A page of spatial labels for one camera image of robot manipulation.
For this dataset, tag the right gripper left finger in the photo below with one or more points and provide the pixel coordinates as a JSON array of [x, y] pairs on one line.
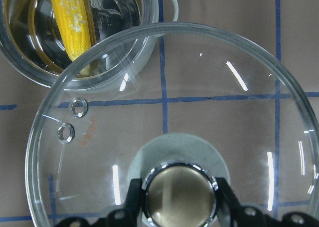
[[133, 203]]

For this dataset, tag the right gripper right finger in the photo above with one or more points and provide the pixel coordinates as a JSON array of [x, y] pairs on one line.
[[227, 204]]

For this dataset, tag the glass pot lid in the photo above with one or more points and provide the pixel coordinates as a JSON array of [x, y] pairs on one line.
[[207, 104]]

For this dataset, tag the yellow corn cob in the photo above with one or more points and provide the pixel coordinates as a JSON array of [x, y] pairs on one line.
[[72, 22]]

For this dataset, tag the pale green steel pot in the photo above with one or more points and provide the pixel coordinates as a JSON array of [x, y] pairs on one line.
[[32, 44]]

